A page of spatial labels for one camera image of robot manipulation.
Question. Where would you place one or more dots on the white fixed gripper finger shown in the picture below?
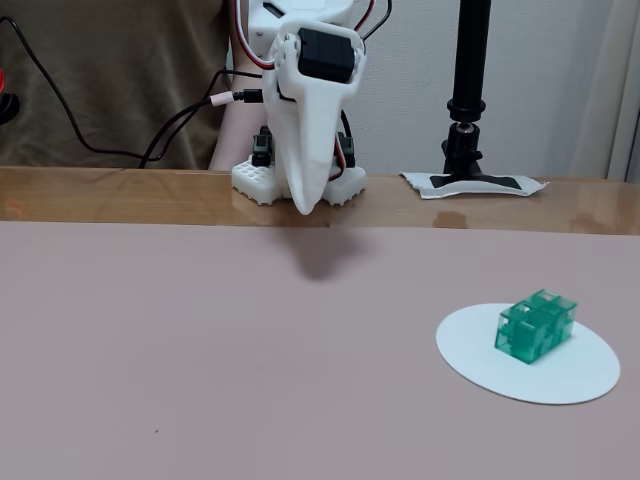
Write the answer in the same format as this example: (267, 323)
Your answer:
(274, 135)

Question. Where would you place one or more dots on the white moving gripper finger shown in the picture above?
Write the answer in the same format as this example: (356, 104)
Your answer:
(312, 145)

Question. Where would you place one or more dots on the teal transparent lego brick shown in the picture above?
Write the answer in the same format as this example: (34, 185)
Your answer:
(535, 327)

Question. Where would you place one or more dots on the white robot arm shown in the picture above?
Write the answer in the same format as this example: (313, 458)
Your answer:
(300, 12)

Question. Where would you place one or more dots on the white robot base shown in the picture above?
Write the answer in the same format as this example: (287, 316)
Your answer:
(250, 180)

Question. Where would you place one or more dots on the white paper circle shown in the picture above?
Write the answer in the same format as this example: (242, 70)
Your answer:
(470, 360)

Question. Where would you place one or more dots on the olive green shirt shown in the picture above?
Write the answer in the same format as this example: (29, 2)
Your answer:
(125, 65)

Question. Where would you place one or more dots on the white paper sheet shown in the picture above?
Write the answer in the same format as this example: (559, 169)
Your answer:
(535, 187)

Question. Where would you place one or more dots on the pink table mat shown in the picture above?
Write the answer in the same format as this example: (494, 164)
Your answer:
(150, 350)

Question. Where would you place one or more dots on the red black clamp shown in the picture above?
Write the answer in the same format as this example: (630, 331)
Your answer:
(7, 105)

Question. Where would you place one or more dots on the white curtain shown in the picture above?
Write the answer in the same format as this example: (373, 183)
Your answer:
(615, 90)

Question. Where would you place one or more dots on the black camera stand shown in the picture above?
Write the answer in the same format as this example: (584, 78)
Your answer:
(472, 60)

